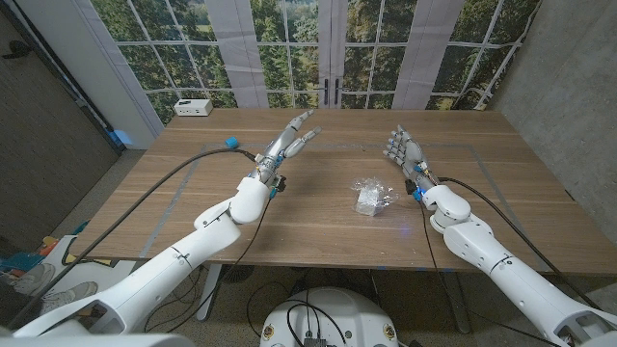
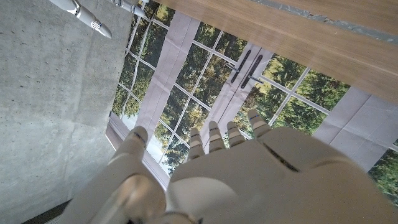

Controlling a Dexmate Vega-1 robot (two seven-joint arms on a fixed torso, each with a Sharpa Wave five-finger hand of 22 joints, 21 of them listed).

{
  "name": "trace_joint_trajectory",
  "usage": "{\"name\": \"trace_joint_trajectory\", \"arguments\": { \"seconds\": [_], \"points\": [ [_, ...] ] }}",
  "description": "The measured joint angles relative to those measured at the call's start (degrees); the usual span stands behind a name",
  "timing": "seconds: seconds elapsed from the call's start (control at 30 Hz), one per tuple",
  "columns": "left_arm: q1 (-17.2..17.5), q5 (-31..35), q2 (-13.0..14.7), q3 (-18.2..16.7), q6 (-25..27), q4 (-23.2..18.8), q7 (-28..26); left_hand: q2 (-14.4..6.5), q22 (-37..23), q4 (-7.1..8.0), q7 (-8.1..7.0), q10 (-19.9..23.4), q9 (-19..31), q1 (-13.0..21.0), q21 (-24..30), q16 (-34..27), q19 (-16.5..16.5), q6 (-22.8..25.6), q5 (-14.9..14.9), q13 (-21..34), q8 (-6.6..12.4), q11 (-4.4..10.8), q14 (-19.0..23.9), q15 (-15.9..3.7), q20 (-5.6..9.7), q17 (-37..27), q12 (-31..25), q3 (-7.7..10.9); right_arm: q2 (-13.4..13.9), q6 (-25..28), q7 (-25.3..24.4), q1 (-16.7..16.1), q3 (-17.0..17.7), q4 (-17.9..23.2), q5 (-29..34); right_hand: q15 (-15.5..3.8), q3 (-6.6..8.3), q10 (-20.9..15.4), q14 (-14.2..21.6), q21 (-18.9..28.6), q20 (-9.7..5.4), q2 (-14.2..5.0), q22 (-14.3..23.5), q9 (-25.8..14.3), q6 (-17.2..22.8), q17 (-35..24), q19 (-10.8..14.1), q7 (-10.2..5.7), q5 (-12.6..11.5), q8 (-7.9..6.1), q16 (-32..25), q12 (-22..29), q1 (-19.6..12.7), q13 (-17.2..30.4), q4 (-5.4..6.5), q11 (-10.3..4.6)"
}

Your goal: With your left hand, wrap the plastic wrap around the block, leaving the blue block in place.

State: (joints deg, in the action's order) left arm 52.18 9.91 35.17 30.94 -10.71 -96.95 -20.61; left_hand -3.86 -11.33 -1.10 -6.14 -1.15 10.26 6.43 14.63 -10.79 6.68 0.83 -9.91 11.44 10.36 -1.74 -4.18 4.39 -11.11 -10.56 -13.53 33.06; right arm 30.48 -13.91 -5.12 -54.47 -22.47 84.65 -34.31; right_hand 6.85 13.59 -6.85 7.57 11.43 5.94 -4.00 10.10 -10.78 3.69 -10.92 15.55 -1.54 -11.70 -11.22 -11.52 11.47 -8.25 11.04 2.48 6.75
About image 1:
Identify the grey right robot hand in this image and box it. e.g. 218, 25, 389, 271
383, 124, 428, 178

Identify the clear plastic wrap sheet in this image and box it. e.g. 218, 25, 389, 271
350, 176, 399, 218

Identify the white cube block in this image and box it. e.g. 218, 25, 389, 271
355, 187, 382, 217

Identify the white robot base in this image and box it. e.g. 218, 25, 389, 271
258, 286, 400, 347

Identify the grey table leg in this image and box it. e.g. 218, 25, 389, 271
441, 272, 472, 334

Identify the printed window backdrop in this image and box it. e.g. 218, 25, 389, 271
89, 0, 541, 127

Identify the black round floor item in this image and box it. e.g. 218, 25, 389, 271
221, 264, 256, 284

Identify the white power strip box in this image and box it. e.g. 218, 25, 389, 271
173, 97, 214, 118

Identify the white table leg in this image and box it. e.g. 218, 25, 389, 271
196, 263, 224, 323

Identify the light blue floor object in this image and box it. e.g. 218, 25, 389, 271
108, 128, 135, 148

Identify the white sneaker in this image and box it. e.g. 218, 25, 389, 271
39, 280, 99, 315
9, 262, 57, 296

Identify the dark brown door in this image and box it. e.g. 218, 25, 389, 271
0, 9, 121, 242

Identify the orange floor toy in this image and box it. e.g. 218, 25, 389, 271
39, 235, 60, 257

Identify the teal floor object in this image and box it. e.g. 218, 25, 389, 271
0, 251, 45, 274

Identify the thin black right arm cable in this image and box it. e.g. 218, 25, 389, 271
417, 201, 563, 347

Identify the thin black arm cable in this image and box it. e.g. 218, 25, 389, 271
417, 201, 563, 347
166, 195, 272, 334

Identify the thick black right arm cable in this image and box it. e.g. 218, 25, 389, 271
436, 176, 603, 310

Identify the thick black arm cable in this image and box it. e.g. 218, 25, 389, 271
436, 176, 603, 310
7, 147, 256, 330

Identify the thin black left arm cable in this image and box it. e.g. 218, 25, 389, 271
166, 195, 272, 334

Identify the black torso cable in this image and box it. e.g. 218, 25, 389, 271
287, 301, 349, 347

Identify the black floor cable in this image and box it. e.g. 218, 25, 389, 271
245, 280, 309, 334
144, 269, 208, 334

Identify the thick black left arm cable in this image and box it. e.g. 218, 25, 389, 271
7, 147, 256, 330

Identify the black door handle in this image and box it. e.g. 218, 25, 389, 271
1, 40, 31, 61

